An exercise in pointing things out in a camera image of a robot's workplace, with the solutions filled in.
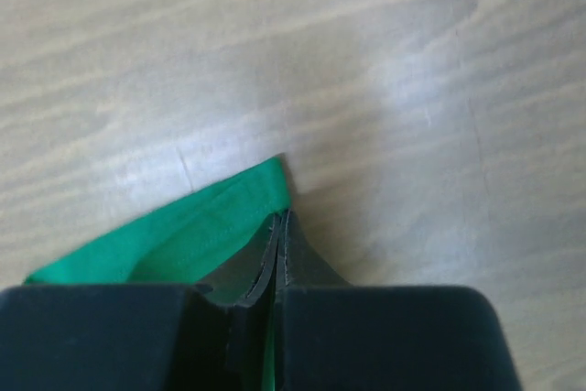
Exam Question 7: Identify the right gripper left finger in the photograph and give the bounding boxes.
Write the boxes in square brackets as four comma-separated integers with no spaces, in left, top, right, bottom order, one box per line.
[1,214,280,390]

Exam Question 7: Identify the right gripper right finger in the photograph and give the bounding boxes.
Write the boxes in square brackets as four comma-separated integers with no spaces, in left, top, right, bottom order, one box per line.
[274,211,521,390]

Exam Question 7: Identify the green t shirt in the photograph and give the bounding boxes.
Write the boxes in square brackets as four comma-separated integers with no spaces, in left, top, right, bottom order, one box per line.
[23,154,293,305]

